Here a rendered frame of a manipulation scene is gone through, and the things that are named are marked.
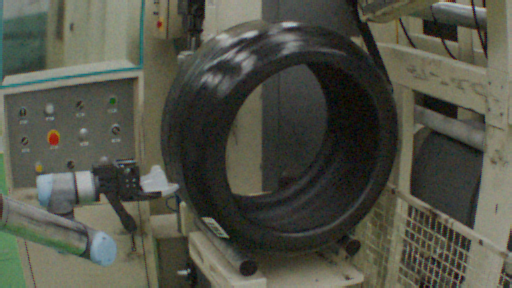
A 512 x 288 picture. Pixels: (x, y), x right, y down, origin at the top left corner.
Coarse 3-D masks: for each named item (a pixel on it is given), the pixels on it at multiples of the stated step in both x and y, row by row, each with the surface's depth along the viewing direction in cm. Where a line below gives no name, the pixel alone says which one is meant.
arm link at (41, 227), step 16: (0, 192) 101; (0, 208) 99; (16, 208) 104; (32, 208) 110; (0, 224) 99; (16, 224) 104; (32, 224) 108; (48, 224) 112; (64, 224) 117; (80, 224) 123; (32, 240) 110; (48, 240) 112; (64, 240) 116; (80, 240) 120; (96, 240) 122; (112, 240) 125; (80, 256) 122; (96, 256) 122; (112, 256) 126
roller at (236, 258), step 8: (200, 224) 169; (208, 232) 163; (216, 240) 158; (224, 248) 152; (232, 248) 150; (232, 256) 148; (240, 256) 145; (248, 256) 146; (232, 264) 147; (240, 264) 143; (248, 264) 143; (256, 264) 144; (240, 272) 143; (248, 272) 143
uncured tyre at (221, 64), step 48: (240, 48) 133; (288, 48) 133; (336, 48) 138; (192, 96) 134; (240, 96) 132; (336, 96) 170; (384, 96) 145; (192, 144) 133; (336, 144) 174; (384, 144) 148; (192, 192) 136; (288, 192) 172; (336, 192) 170; (240, 240) 141; (288, 240) 144; (336, 240) 153
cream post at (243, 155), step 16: (224, 0) 164; (240, 0) 166; (256, 0) 167; (208, 16) 172; (224, 16) 165; (240, 16) 167; (256, 16) 168; (208, 32) 173; (256, 96) 174; (240, 112) 174; (256, 112) 175; (240, 128) 175; (256, 128) 176; (240, 144) 176; (256, 144) 178; (240, 160) 177; (256, 160) 179; (240, 176) 178; (256, 176) 180; (240, 192) 179; (256, 192) 181
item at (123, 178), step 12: (96, 168) 133; (108, 168) 134; (120, 168) 134; (132, 168) 135; (96, 180) 133; (108, 180) 136; (120, 180) 134; (132, 180) 137; (96, 192) 133; (120, 192) 135; (132, 192) 136
